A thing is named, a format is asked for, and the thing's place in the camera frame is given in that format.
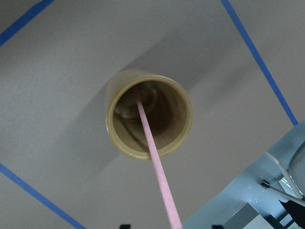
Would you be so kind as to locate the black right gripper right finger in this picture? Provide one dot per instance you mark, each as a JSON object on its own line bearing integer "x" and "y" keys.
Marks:
{"x": 216, "y": 227}

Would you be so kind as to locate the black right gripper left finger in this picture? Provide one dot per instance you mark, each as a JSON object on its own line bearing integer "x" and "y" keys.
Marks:
{"x": 125, "y": 226}

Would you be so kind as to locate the pink chopstick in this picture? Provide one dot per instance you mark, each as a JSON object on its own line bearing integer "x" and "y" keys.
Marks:
{"x": 168, "y": 200}

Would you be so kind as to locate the tan wooden cup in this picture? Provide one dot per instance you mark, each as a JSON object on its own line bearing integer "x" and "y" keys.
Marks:
{"x": 167, "y": 106}

